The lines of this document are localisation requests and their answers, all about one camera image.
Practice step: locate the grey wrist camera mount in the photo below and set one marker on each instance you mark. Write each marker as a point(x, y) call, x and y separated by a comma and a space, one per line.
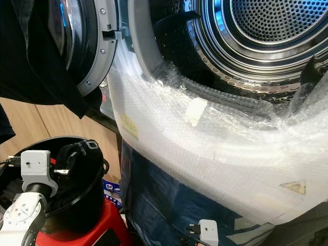
point(208, 233)
point(36, 164)

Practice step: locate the small black garment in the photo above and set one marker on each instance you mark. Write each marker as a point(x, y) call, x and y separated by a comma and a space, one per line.
point(313, 72)

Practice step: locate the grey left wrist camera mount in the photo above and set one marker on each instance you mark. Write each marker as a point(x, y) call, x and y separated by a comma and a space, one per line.
point(36, 164)

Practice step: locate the grey clothes pile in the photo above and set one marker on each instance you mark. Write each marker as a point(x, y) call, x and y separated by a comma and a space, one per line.
point(13, 195)

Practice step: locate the clear bubble wrap sheet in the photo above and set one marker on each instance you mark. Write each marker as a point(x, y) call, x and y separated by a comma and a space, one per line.
point(210, 154)

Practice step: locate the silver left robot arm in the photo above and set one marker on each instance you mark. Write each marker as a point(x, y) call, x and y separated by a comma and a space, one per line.
point(20, 220)

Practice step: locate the light wooden cabinet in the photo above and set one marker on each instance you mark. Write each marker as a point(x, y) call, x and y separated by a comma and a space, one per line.
point(41, 123)

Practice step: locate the red plastic stool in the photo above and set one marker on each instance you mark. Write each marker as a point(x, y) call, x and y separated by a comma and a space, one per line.
point(107, 225)

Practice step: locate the large black hanging garment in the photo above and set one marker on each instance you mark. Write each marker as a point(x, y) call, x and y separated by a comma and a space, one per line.
point(31, 46)

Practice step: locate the white tape piece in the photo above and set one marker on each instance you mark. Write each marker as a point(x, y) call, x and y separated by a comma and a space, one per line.
point(196, 111)

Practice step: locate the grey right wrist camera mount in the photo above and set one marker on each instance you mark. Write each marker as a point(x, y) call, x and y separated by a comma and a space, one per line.
point(208, 233)

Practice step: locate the front-loading washing machine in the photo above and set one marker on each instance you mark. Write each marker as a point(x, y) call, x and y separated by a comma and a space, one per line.
point(277, 25)

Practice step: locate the blue printed packet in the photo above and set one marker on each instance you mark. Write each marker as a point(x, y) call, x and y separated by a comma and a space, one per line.
point(111, 190)

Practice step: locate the grey round washer door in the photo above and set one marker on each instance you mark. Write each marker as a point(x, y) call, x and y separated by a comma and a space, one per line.
point(107, 51)

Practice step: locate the yellow triangular warning sticker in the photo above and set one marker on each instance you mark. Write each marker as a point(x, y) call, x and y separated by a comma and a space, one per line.
point(294, 187)

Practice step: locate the black round laundry basket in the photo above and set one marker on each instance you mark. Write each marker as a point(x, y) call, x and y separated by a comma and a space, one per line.
point(82, 205)

